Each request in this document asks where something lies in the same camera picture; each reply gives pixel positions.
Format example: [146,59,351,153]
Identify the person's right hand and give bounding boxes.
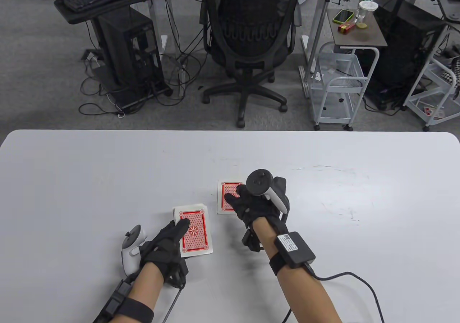
[223,185,287,229]

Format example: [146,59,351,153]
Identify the person's left hand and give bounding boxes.
[138,219,191,284]

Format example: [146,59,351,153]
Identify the red-backed playing card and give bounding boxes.
[217,180,248,215]

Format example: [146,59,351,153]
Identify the deck of red-backed cards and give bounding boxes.
[172,203,213,258]

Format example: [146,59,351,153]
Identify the person's right forearm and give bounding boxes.
[252,217,342,323]

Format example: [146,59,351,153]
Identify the black left forearm sensor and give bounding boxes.
[94,279,134,323]

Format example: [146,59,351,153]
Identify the person's left forearm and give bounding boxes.
[94,265,165,323]

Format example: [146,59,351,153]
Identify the red white card pack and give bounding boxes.
[422,105,446,120]

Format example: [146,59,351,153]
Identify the black white right hand controller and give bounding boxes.
[246,168,291,214]

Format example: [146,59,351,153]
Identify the white left hand controller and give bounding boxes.
[121,225,148,277]

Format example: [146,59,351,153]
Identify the black wrist sensor box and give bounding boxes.
[274,231,317,269]

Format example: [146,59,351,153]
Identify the black mesh office chair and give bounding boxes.
[199,0,303,128]

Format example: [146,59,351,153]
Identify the white metal cart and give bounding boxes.
[308,42,380,132]
[402,24,460,132]

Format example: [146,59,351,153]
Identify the black stand base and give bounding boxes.
[107,86,174,110]

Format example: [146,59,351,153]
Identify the black computer tower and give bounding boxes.
[96,6,166,93]
[361,0,448,110]

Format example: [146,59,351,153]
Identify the brown side table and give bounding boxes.
[326,8,388,49]

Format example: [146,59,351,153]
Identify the white desk leg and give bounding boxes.
[147,0,169,55]

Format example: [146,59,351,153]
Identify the green-edged smartphone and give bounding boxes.
[332,9,355,24]

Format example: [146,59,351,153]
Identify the clear lidded jar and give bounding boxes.
[356,1,379,29]

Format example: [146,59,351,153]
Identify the black white checkered board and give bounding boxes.
[440,58,460,90]

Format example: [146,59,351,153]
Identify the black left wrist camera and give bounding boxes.
[164,260,189,289]

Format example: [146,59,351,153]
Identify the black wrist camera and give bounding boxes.
[241,229,265,253]
[164,260,189,289]

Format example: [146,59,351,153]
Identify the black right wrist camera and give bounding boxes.
[241,229,265,253]

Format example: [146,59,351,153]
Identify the thin black glove cable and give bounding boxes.
[164,286,182,323]

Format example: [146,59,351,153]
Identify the black right wrist strap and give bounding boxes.
[269,253,290,276]

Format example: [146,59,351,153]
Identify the black sensor box cable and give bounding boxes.
[304,262,385,323]

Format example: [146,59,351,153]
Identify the tangle of black floor cables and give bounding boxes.
[78,0,210,118]

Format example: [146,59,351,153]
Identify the aluminium frame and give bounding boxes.
[300,0,337,99]

